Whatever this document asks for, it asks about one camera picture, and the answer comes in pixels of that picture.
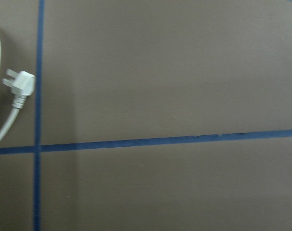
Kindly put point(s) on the white plug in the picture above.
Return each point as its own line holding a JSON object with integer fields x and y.
{"x": 22, "y": 85}

